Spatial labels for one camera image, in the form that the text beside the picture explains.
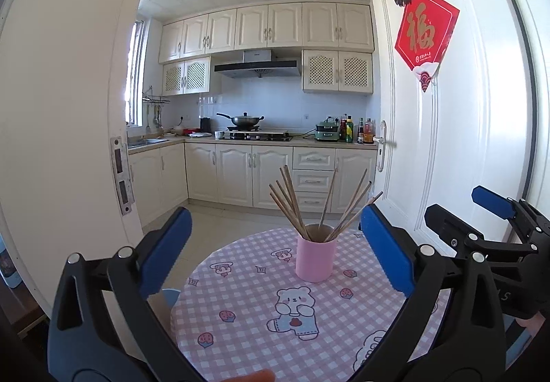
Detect pink utensil cup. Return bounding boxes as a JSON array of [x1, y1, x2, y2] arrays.
[[295, 224, 338, 283]]

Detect kitchen window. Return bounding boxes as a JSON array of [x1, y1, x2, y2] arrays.
[[124, 20, 144, 126]]

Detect person's right hand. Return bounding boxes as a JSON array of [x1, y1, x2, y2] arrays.
[[516, 311, 545, 337]]

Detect person's left hand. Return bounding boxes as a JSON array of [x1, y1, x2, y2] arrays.
[[223, 369, 276, 382]]

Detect blue stool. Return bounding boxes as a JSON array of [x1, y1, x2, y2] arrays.
[[160, 288, 181, 323]]

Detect chopstick in cup right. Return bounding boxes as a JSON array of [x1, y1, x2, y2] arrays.
[[325, 191, 383, 242]]

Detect chopstick in cup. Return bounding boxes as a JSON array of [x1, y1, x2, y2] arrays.
[[280, 165, 311, 240], [325, 191, 383, 242]]

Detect lower white cabinets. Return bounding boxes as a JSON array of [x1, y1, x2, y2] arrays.
[[130, 138, 376, 225]]

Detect white cabinets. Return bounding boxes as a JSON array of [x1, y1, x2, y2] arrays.
[[158, 1, 375, 96], [130, 138, 376, 225]]

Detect white door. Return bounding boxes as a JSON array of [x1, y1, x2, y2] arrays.
[[371, 0, 532, 243]]

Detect pink checkered tablecloth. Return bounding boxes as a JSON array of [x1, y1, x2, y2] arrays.
[[170, 227, 405, 381]]

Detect dark sauce bottle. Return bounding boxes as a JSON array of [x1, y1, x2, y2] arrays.
[[357, 118, 364, 144]]

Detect chopstick in cup left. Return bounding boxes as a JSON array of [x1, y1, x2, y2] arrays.
[[280, 165, 311, 240]]

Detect green bottle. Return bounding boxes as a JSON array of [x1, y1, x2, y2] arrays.
[[346, 115, 354, 143]]

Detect black kettle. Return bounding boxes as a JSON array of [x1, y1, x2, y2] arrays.
[[199, 118, 212, 133]]

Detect gas stove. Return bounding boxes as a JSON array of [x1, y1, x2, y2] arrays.
[[221, 127, 292, 142]]

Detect green electric cooker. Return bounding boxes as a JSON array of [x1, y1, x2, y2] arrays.
[[314, 117, 340, 142]]

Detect wok with lid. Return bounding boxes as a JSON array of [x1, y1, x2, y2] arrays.
[[217, 113, 264, 130]]

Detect red fu door decoration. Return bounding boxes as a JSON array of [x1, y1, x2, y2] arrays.
[[394, 0, 460, 92]]

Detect upper white cabinets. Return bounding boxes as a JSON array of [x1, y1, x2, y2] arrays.
[[158, 1, 375, 96]]

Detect black range hood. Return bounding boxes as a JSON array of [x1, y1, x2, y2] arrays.
[[213, 50, 301, 78]]

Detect door frame lock plate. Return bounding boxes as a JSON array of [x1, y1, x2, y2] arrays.
[[110, 136, 135, 215]]

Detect silver door handle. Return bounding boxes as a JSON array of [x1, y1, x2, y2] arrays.
[[373, 120, 395, 173]]

